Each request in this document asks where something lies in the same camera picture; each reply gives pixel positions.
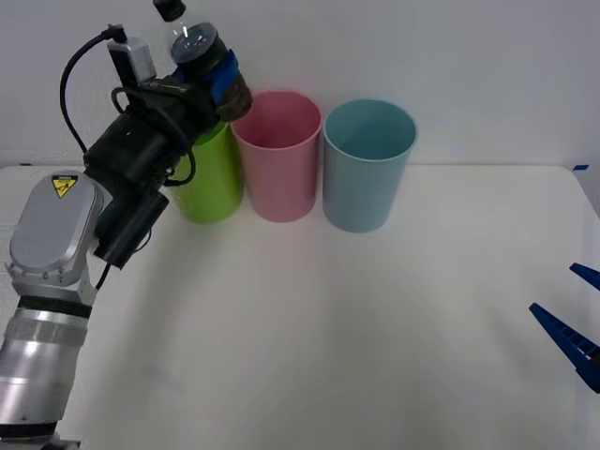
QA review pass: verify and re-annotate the pale blue plastic bin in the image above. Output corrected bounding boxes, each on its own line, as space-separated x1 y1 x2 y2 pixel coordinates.
322 97 418 234

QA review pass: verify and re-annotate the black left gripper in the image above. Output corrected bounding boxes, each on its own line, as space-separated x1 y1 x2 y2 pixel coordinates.
138 50 241 145

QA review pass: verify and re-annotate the pink plastic bin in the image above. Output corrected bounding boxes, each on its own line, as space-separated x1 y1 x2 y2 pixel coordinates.
230 90 323 224

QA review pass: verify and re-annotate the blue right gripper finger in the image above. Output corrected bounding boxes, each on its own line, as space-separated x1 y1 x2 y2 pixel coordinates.
529 302 600 394
569 262 600 290

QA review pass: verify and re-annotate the small bottle with black cap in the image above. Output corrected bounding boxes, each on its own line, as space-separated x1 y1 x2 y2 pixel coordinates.
153 0 255 122

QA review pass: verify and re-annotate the green plastic bin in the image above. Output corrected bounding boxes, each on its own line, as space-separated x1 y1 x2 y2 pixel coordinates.
173 120 246 224

